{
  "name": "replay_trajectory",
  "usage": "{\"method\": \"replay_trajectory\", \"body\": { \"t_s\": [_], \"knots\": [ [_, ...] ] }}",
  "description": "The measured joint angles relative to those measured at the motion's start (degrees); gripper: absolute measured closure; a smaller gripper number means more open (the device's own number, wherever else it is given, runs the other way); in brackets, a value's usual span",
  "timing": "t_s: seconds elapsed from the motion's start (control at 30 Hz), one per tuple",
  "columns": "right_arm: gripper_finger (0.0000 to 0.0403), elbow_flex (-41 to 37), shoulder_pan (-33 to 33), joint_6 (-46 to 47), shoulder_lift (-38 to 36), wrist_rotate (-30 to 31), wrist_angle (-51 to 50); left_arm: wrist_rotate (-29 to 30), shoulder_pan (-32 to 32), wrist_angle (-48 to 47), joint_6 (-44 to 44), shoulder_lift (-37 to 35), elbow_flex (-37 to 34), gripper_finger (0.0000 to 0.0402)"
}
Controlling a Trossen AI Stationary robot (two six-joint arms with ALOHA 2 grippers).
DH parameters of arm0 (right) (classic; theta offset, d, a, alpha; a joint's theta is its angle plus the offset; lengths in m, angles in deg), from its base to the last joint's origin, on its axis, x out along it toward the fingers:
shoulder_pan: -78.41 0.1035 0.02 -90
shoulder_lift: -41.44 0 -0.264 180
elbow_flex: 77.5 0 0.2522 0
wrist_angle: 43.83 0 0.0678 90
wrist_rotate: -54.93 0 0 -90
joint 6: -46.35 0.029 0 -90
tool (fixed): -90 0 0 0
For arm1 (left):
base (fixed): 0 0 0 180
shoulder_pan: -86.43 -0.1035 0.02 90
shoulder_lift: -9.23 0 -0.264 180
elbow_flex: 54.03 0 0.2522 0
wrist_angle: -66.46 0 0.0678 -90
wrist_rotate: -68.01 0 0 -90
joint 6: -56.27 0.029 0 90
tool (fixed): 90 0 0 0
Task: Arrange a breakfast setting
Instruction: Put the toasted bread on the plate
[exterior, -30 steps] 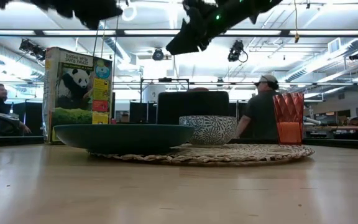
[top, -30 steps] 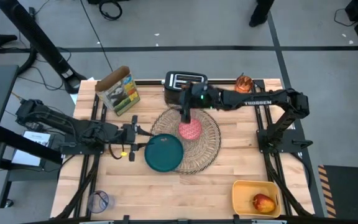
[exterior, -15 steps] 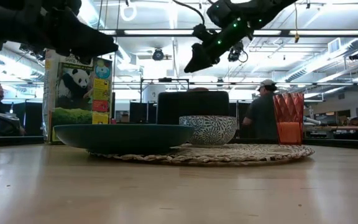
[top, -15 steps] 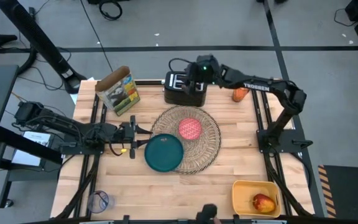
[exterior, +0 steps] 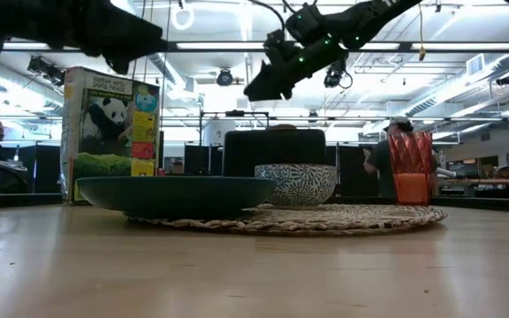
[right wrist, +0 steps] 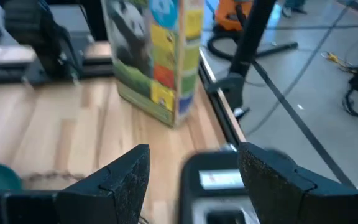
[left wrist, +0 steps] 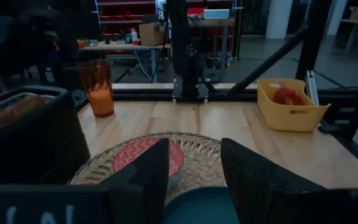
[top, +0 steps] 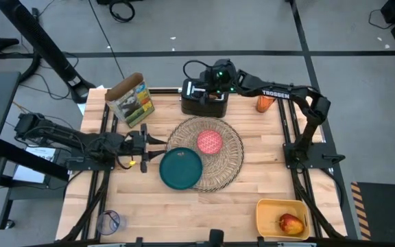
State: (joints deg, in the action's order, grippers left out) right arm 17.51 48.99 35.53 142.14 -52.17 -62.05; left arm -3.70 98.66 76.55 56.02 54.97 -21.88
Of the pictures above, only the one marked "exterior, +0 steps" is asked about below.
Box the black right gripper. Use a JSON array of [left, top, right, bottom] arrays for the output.
[[243, 28, 349, 102]]

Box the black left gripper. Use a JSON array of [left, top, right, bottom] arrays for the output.
[[0, 0, 170, 75]]

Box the panda cereal box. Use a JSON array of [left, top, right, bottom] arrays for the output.
[[59, 66, 162, 205]]

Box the white blue patterned bowl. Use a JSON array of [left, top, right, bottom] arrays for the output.
[[254, 163, 338, 208]]

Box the dark green plate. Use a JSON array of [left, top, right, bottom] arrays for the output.
[[76, 175, 277, 220]]

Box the orange faceted tumbler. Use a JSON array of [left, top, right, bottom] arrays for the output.
[[387, 131, 435, 208]]

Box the white cylindrical tank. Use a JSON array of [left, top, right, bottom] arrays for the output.
[[201, 119, 237, 147]]

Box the black double ceiling spotlight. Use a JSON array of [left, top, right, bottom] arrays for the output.
[[27, 56, 66, 87]]

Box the round woven straw placemat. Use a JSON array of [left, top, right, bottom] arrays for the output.
[[124, 202, 448, 236]]

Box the grey office chair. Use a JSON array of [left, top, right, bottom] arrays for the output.
[[0, 159, 29, 194]]

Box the wooden workbench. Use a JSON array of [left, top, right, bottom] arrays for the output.
[[433, 178, 509, 187]]

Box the black metal rack frame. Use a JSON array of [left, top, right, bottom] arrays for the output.
[[199, 110, 270, 147]]

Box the round black ceiling camera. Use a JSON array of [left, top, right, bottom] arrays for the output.
[[216, 67, 235, 87]]

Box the white hanging ring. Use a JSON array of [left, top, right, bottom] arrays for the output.
[[171, 4, 195, 31]]

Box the black ceiling spotlight with cable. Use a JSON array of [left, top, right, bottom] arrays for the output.
[[323, 59, 353, 89]]

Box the yellow hanging cable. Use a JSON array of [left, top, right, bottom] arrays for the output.
[[416, 0, 427, 62]]

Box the black overhead frame bar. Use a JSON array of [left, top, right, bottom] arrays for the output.
[[0, 41, 509, 55]]

